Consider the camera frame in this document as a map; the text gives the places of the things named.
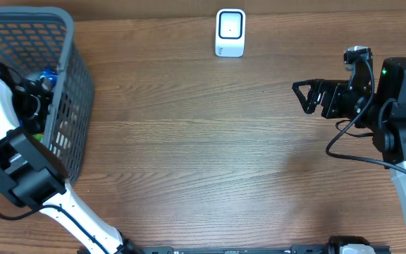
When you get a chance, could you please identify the blue Oreo cookie pack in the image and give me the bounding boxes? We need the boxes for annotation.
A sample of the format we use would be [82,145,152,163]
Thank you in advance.
[38,68,58,90]

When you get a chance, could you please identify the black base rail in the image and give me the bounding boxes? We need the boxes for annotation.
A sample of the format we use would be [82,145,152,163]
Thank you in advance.
[77,235,391,254]

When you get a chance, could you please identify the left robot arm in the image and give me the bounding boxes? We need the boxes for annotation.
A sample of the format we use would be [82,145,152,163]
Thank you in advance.
[0,62,141,253]

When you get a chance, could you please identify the white barcode scanner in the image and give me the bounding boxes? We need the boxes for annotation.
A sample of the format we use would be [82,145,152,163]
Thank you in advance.
[215,8,246,58]

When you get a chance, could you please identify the grey plastic mesh basket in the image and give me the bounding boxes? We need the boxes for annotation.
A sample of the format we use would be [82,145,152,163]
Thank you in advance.
[0,6,94,183]

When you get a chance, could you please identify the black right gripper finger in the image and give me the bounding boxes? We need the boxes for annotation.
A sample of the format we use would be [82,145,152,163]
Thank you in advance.
[296,84,324,114]
[292,79,324,92]

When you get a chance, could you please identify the green snack packet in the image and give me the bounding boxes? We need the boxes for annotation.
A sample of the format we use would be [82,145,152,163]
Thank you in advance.
[32,133,44,142]

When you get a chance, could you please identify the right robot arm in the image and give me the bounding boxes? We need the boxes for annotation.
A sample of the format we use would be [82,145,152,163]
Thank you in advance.
[292,55,406,226]

